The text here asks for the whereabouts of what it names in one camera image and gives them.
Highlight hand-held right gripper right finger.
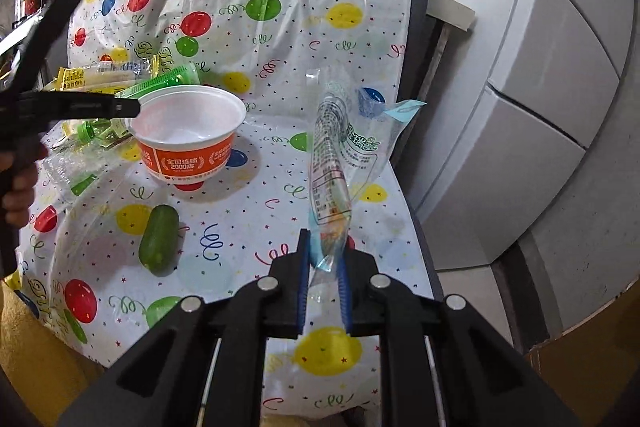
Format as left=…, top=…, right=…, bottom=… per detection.
left=337, top=251, right=583, bottom=427

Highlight balloon-printed plastic tablecloth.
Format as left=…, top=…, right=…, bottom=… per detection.
left=15, top=0, right=438, bottom=418

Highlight cardboard box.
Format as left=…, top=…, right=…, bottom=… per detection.
left=525, top=332, right=640, bottom=427

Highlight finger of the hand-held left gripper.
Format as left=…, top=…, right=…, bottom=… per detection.
left=15, top=92, right=142, bottom=128
left=0, top=0, right=84, bottom=96

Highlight yellow cloth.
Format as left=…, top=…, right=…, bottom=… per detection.
left=0, top=277, right=106, bottom=427

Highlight green cucumber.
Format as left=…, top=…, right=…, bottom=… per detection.
left=138, top=205, right=181, bottom=278

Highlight clear printed plastic wrapper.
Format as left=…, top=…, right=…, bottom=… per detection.
left=305, top=67, right=427, bottom=303

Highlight green translucent plastic cup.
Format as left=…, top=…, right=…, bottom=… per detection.
left=115, top=61, right=203, bottom=100

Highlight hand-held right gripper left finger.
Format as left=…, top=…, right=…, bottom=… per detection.
left=57, top=229, right=311, bottom=427

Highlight crushed clear bottle green cap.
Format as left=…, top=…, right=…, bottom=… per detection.
left=42, top=117, right=143, bottom=205

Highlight white and orange paper bowl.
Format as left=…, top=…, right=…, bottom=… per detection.
left=124, top=85, right=248, bottom=182

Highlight yellow and clear snack packet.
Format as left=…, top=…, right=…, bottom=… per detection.
left=54, top=59, right=161, bottom=94

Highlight person's left hand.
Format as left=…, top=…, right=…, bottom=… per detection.
left=1, top=166, right=39, bottom=229

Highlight beige board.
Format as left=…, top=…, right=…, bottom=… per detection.
left=427, top=0, right=476, bottom=32

